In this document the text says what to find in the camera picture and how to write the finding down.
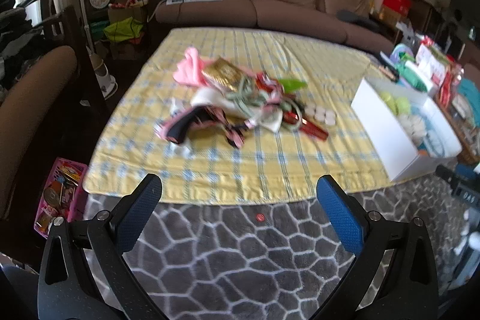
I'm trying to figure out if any dark wooden chair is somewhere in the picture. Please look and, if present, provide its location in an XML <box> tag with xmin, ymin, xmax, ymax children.
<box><xmin>39</xmin><ymin>0</ymin><xmax>109</xmax><ymax>111</ymax></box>

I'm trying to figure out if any white organizer box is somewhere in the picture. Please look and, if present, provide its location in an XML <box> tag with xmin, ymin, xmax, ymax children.
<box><xmin>350</xmin><ymin>76</ymin><xmax>463</xmax><ymax>183</ymax></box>

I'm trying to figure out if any red comb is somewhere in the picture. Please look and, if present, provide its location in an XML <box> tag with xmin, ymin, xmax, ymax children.
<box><xmin>282</xmin><ymin>109</ymin><xmax>329</xmax><ymax>141</ymax></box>

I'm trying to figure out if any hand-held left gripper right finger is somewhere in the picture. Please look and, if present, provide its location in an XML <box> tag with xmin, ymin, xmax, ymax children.
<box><xmin>307</xmin><ymin>175</ymin><xmax>437</xmax><ymax>320</ymax></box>

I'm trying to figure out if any row of white tealights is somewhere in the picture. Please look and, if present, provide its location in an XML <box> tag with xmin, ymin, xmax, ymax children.
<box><xmin>304</xmin><ymin>104</ymin><xmax>336</xmax><ymax>126</ymax></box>

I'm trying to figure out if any light green puff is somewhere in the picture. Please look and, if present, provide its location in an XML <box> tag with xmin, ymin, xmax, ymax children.
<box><xmin>377</xmin><ymin>89</ymin><xmax>411</xmax><ymax>114</ymax></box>

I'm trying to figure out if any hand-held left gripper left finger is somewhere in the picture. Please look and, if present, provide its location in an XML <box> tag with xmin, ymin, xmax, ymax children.
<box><xmin>37</xmin><ymin>174</ymin><xmax>167</xmax><ymax>320</ymax></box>

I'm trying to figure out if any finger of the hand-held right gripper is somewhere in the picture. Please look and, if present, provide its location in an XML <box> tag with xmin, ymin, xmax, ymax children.
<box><xmin>435</xmin><ymin>164</ymin><xmax>456</xmax><ymax>186</ymax></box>

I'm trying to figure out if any red white box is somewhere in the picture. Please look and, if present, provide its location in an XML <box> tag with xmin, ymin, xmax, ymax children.
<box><xmin>416</xmin><ymin>43</ymin><xmax>451</xmax><ymax>88</ymax></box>

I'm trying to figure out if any green packet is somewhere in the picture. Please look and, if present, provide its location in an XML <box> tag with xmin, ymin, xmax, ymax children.
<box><xmin>397</xmin><ymin>59</ymin><xmax>430</xmax><ymax>92</ymax></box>

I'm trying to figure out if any person's right hand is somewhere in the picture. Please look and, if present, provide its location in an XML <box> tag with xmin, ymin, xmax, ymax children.
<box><xmin>454</xmin><ymin>209</ymin><xmax>480</xmax><ymax>268</ymax></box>

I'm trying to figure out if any brown chair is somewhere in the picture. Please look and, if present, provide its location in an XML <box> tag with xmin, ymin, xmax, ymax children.
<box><xmin>0</xmin><ymin>44</ymin><xmax>79</xmax><ymax>223</ymax></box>

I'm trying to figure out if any grey patterned blanket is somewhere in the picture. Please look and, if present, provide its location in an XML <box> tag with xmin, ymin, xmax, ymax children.
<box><xmin>80</xmin><ymin>170</ymin><xmax>480</xmax><ymax>320</ymax></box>

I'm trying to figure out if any pink cloth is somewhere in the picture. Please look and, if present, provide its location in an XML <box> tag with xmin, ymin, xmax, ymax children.
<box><xmin>173</xmin><ymin>47</ymin><xmax>214</xmax><ymax>87</ymax></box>

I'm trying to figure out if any green bag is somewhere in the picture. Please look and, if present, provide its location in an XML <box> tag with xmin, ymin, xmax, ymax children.
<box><xmin>103</xmin><ymin>17</ymin><xmax>145</xmax><ymax>43</ymax></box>

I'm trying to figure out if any green plastic leaf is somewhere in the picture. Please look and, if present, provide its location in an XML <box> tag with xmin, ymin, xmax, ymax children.
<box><xmin>279</xmin><ymin>77</ymin><xmax>308</xmax><ymax>94</ymax></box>

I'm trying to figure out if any pink plastic basket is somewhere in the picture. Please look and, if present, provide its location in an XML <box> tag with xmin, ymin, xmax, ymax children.
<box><xmin>34</xmin><ymin>157</ymin><xmax>89</xmax><ymax>239</ymax></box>

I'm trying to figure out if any yellow plaid cloth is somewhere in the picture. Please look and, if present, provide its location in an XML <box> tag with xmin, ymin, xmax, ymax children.
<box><xmin>83</xmin><ymin>27</ymin><xmax>409</xmax><ymax>204</ymax></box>

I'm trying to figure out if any white tan lamp base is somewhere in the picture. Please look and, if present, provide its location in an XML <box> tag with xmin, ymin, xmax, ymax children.
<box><xmin>92</xmin><ymin>54</ymin><xmax>118</xmax><ymax>96</ymax></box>

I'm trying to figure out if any gold foil packet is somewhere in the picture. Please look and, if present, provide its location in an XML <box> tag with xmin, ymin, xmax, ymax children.
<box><xmin>202</xmin><ymin>58</ymin><xmax>244</xmax><ymax>92</ymax></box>

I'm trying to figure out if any pink black hair band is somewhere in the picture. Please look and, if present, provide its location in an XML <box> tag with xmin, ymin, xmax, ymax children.
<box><xmin>155</xmin><ymin>106</ymin><xmax>246</xmax><ymax>149</ymax></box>

